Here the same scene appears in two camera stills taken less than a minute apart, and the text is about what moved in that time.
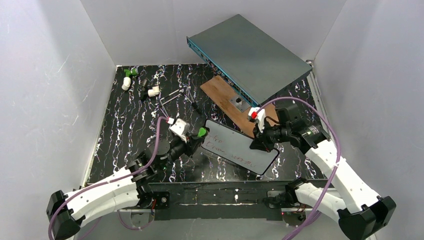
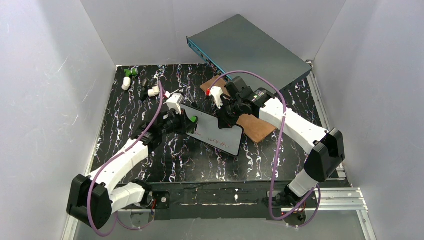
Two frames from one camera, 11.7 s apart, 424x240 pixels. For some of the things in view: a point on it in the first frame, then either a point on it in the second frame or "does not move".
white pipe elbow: x=126 y=83 does not move
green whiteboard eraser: x=202 y=132 → x=194 y=118
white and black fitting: x=154 y=91 does not move
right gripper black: x=259 y=137 → x=227 y=109
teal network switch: x=258 y=66 does not move
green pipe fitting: x=133 y=71 does not move
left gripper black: x=191 y=143 → x=180 y=122
